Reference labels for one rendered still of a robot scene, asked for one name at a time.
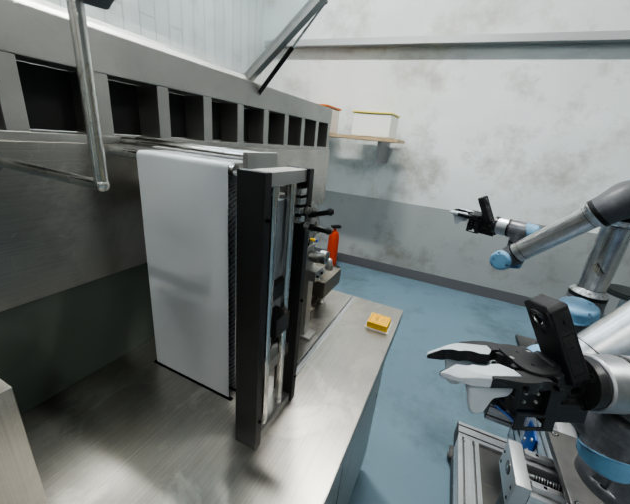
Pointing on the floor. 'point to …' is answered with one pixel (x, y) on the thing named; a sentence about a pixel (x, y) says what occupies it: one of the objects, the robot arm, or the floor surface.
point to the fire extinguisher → (333, 244)
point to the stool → (622, 293)
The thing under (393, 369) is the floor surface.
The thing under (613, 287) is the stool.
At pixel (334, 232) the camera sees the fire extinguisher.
